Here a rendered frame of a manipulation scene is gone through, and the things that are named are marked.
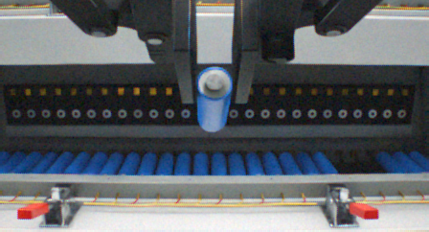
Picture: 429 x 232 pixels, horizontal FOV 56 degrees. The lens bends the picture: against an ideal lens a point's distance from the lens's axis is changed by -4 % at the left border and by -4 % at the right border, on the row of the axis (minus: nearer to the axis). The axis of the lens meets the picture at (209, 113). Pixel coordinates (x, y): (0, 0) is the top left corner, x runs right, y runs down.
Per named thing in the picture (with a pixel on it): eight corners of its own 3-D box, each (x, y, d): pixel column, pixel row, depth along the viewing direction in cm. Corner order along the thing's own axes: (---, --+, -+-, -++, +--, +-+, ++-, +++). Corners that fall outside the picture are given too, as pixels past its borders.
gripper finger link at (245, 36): (236, -25, 15) (256, -25, 15) (231, 49, 22) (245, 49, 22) (237, 51, 14) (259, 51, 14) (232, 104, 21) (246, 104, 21)
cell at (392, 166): (386, 149, 50) (410, 169, 44) (392, 160, 51) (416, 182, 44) (373, 155, 50) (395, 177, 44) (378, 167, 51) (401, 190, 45)
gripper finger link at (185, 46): (193, 50, 14) (171, 50, 14) (196, 104, 21) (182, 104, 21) (194, -25, 15) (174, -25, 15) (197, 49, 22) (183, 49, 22)
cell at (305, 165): (308, 166, 51) (323, 189, 44) (294, 166, 51) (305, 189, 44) (310, 151, 50) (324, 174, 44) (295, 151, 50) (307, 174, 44)
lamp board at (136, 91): (412, 125, 54) (417, 86, 53) (6, 125, 54) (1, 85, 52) (408, 123, 55) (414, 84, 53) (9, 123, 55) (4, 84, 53)
